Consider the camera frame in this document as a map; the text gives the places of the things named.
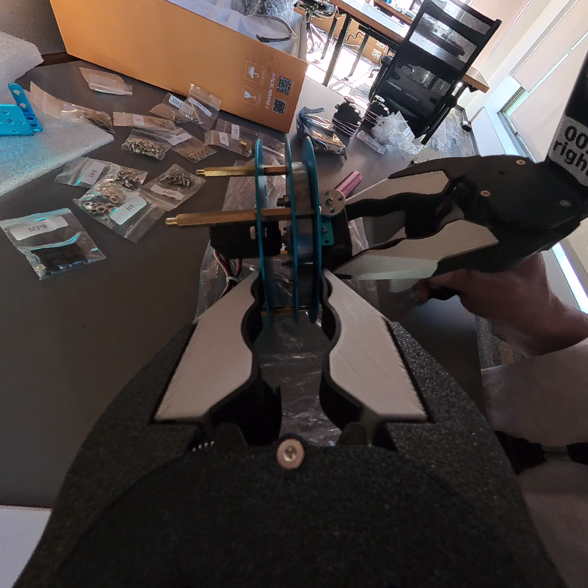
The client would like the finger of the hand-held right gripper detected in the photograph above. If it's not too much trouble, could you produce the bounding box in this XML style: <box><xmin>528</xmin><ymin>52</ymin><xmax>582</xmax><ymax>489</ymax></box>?
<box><xmin>334</xmin><ymin>217</ymin><xmax>500</xmax><ymax>282</ymax></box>
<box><xmin>345</xmin><ymin>169</ymin><xmax>455</xmax><ymax>221</ymax></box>

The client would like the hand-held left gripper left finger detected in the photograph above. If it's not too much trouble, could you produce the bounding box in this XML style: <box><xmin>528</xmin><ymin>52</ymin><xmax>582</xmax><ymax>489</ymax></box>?
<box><xmin>154</xmin><ymin>271</ymin><xmax>266</xmax><ymax>422</ymax></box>

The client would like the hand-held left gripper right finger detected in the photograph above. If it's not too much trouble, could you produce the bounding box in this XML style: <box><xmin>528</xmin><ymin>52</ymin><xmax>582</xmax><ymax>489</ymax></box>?
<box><xmin>321</xmin><ymin>270</ymin><xmax>428</xmax><ymax>422</ymax></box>

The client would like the black servo with silver horn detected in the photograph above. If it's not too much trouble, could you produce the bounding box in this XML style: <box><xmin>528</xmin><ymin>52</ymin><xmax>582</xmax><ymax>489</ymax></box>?
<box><xmin>322</xmin><ymin>188</ymin><xmax>354</xmax><ymax>268</ymax></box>

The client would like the blue robot arm turntable base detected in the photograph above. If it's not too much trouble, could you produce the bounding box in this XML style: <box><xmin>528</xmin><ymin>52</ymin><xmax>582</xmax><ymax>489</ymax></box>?
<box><xmin>165</xmin><ymin>135</ymin><xmax>354</xmax><ymax>324</ymax></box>

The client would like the dark grey desk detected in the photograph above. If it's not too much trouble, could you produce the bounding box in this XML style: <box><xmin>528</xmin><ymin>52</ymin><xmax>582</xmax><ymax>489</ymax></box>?
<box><xmin>0</xmin><ymin>55</ymin><xmax>488</xmax><ymax>511</ymax></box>

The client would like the person's right hand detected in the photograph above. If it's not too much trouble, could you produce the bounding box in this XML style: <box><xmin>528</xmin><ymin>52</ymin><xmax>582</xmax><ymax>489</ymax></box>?
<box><xmin>412</xmin><ymin>255</ymin><xmax>570</xmax><ymax>359</ymax></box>

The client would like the pink screwdriver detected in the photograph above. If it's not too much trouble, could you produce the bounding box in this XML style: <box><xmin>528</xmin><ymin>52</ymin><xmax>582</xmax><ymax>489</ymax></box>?
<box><xmin>334</xmin><ymin>171</ymin><xmax>364</xmax><ymax>196</ymax></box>

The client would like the crumpled clear plastic wrap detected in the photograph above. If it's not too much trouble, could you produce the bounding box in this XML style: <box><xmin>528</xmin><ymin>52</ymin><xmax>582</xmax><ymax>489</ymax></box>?
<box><xmin>372</xmin><ymin>112</ymin><xmax>421</xmax><ymax>157</ymax></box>

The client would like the large clear plastic bag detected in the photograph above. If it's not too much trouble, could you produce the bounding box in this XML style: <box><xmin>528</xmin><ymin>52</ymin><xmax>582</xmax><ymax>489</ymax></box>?
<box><xmin>195</xmin><ymin>158</ymin><xmax>382</xmax><ymax>448</ymax></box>

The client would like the black slatted chair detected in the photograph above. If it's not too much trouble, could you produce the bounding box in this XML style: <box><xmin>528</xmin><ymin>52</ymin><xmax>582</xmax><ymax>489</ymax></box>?
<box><xmin>369</xmin><ymin>0</ymin><xmax>502</xmax><ymax>145</ymax></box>

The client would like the dark shiny parts bag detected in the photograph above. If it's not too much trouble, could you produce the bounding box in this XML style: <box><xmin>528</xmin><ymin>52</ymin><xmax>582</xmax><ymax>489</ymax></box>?
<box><xmin>296</xmin><ymin>108</ymin><xmax>347</xmax><ymax>159</ymax></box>

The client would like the background window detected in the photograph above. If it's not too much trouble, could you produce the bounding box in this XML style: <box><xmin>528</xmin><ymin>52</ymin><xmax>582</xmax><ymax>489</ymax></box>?
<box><xmin>498</xmin><ymin>85</ymin><xmax>526</xmax><ymax>118</ymax></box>

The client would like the background cardboard box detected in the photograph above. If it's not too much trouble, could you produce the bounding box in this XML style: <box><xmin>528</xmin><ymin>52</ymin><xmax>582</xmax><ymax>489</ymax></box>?
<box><xmin>342</xmin><ymin>28</ymin><xmax>391</xmax><ymax>65</ymax></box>

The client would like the wooden background table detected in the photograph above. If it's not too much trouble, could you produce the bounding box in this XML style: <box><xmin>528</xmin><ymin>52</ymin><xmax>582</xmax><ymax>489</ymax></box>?
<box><xmin>322</xmin><ymin>0</ymin><xmax>490</xmax><ymax>92</ymax></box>

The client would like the person's white shirt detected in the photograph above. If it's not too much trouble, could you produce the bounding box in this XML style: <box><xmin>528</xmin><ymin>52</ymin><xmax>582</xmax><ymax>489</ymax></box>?
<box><xmin>480</xmin><ymin>354</ymin><xmax>588</xmax><ymax>588</ymax></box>

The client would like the rolling office chair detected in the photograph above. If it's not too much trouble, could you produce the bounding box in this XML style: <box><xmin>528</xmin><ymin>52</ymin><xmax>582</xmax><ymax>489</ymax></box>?
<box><xmin>294</xmin><ymin>0</ymin><xmax>331</xmax><ymax>53</ymax></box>

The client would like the group of small screw bags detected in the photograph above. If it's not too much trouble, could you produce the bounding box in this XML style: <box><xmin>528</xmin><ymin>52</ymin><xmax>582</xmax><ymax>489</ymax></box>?
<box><xmin>0</xmin><ymin>66</ymin><xmax>288</xmax><ymax>281</ymax></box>

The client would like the bubble wrap bundle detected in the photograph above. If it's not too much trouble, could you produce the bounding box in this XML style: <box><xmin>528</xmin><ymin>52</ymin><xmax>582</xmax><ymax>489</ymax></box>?
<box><xmin>230</xmin><ymin>0</ymin><xmax>295</xmax><ymax>19</ymax></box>

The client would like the white foam sheet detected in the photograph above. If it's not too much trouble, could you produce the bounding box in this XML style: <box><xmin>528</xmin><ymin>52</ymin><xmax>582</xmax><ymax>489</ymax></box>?
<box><xmin>0</xmin><ymin>89</ymin><xmax>115</xmax><ymax>198</ymax></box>

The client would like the white instruction sheet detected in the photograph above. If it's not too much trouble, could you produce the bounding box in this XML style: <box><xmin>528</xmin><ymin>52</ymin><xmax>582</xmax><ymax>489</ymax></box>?
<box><xmin>0</xmin><ymin>505</ymin><xmax>53</xmax><ymax>588</ymax></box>

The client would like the orange cardboard box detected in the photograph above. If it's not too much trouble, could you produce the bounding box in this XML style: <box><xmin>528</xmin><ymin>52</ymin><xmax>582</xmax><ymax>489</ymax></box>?
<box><xmin>48</xmin><ymin>0</ymin><xmax>308</xmax><ymax>134</ymax></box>

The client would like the black servo with wound cable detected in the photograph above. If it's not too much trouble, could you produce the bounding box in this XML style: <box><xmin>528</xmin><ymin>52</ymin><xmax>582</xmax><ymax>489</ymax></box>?
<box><xmin>333</xmin><ymin>101</ymin><xmax>364</xmax><ymax>136</ymax></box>
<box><xmin>363</xmin><ymin>96</ymin><xmax>391</xmax><ymax>127</ymax></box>

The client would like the black shoulder strap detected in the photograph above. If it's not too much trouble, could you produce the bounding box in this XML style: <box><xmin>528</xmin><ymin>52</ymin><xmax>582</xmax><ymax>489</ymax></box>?
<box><xmin>501</xmin><ymin>432</ymin><xmax>588</xmax><ymax>474</ymax></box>

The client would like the black cable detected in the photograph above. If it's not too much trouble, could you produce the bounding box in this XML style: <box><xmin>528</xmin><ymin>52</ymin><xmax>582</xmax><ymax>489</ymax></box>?
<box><xmin>257</xmin><ymin>18</ymin><xmax>297</xmax><ymax>44</ymax></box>

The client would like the small blue metal bracket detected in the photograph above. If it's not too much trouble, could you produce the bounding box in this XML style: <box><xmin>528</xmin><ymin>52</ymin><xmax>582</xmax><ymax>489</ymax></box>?
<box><xmin>0</xmin><ymin>83</ymin><xmax>44</xmax><ymax>138</ymax></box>

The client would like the white foam cutout frame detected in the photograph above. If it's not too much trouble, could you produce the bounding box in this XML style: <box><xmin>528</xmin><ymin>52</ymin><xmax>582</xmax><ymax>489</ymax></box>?
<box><xmin>0</xmin><ymin>32</ymin><xmax>44</xmax><ymax>83</ymax></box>

